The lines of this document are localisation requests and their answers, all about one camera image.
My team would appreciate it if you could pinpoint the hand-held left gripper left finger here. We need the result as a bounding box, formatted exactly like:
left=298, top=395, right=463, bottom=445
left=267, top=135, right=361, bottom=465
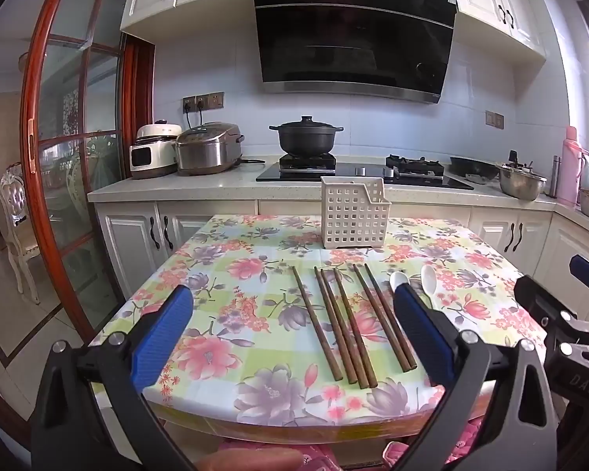
left=31, top=285, right=197, bottom=471

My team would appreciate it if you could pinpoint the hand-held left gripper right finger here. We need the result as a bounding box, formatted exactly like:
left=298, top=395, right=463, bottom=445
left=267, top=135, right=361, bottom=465
left=393, top=283, right=567, bottom=471

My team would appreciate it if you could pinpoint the brown wooden chopstick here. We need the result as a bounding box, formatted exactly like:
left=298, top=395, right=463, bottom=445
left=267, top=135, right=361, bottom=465
left=291, top=266, right=343, bottom=382
left=314, top=267, right=359, bottom=385
left=321, top=269, right=370, bottom=389
left=364, top=263, right=418, bottom=370
left=352, top=264, right=410, bottom=374
left=333, top=268, right=379, bottom=387

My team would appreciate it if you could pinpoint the white ceramic spoon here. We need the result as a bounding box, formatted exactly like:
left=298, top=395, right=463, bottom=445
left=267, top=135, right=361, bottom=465
left=419, top=264, right=440, bottom=311
left=389, top=271, right=409, bottom=300

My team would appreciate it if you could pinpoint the white plastic utensil basket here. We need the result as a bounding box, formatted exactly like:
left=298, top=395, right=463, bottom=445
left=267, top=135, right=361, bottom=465
left=320, top=177, right=391, bottom=250

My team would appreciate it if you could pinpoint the person's left hand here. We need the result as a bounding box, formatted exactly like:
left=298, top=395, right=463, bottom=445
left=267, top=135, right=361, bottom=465
left=199, top=448, right=307, bottom=471

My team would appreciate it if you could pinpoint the white base cabinet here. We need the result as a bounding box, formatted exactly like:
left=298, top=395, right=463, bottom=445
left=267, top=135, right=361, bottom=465
left=87, top=157, right=589, bottom=315

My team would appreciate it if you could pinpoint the floral tablecloth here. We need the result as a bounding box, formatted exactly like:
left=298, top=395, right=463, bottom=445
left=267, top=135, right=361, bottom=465
left=86, top=213, right=553, bottom=427

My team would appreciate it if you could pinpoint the pink thermos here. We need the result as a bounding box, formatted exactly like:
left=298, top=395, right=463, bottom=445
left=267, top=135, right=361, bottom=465
left=557, top=126, right=589, bottom=207

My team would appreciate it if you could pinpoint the stainless steel bowl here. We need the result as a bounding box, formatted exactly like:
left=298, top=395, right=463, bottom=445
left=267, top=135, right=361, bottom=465
left=498, top=162, right=548, bottom=201

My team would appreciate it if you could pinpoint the pink patterned clothing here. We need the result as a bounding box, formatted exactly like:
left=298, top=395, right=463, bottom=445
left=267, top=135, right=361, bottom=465
left=299, top=417, right=487, bottom=471

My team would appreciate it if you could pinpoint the black wok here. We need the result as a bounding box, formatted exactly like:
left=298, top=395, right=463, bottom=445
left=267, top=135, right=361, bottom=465
left=449, top=156, right=501, bottom=180

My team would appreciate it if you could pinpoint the black gas stove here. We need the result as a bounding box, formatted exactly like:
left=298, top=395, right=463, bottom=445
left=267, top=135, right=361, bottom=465
left=255, top=153, right=474, bottom=191

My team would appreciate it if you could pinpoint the white electric cooker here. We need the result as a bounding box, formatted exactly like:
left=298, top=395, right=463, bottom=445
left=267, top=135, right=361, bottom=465
left=129, top=119, right=183, bottom=179

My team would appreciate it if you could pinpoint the silver rice cooker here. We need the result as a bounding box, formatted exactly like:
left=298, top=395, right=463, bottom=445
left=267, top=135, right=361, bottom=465
left=174, top=122, right=246, bottom=176

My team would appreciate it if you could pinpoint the white ornate chair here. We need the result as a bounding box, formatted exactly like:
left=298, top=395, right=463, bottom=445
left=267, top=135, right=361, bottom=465
left=0, top=162, right=42, bottom=305

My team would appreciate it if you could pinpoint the black lidded pot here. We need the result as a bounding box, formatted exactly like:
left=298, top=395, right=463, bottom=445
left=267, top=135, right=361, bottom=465
left=269, top=116, right=344, bottom=155

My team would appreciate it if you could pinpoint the red wooden glass door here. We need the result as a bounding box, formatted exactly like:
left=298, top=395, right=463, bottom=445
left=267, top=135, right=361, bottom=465
left=18, top=0, right=156, bottom=349

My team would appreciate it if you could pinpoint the black range hood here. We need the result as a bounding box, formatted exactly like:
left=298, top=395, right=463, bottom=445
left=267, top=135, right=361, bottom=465
left=249, top=0, right=459, bottom=106

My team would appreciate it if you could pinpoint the wall socket panel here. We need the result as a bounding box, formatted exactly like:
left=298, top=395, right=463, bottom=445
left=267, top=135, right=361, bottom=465
left=183, top=92, right=225, bottom=111

